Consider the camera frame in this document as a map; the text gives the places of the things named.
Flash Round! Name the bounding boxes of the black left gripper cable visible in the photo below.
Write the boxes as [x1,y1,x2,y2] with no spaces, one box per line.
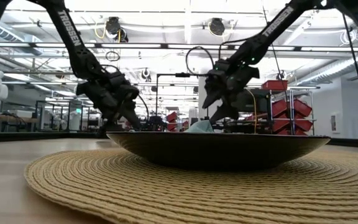
[101,64,150,121]

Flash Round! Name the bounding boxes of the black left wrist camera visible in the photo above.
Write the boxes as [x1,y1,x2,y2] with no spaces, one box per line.
[107,70,127,88]

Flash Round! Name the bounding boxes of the metal rack shelf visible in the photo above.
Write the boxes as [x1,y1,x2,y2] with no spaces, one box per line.
[268,88,317,135]

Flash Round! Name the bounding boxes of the black ceiling cable reel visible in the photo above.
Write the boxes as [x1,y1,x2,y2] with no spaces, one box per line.
[105,16,129,44]
[209,17,226,37]

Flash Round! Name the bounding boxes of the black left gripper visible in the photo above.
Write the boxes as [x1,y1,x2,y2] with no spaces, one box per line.
[75,72,142,138]

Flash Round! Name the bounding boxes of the orange hanging cable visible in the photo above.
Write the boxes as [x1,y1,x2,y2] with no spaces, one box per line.
[247,89,258,134]

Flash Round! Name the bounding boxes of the teal cloth napkin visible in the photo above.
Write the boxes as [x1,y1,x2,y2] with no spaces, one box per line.
[185,119,214,134]

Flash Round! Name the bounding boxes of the red plastic storage bin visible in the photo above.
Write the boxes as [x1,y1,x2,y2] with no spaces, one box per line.
[272,117,291,134]
[292,98,313,118]
[165,111,179,133]
[261,80,288,91]
[272,99,289,118]
[293,118,313,133]

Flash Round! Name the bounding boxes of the thin black hanging cable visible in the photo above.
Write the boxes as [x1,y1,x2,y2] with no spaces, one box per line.
[262,6,285,80]

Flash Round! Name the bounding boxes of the round woven straw placemat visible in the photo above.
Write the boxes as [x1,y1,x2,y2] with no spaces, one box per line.
[23,146,358,224]

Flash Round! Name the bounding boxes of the black gantry frame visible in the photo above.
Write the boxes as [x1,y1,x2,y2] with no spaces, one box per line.
[155,72,210,125]

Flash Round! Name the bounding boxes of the black monitor screen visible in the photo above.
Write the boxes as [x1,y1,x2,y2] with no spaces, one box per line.
[239,88,272,113]

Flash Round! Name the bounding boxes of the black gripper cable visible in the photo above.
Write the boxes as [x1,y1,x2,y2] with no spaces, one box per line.
[185,35,254,77]
[101,64,150,121]

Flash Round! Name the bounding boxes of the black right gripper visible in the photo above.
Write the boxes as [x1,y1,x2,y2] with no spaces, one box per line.
[202,60,260,124]

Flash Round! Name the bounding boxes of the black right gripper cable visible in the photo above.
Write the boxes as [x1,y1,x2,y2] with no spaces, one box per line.
[185,35,254,77]

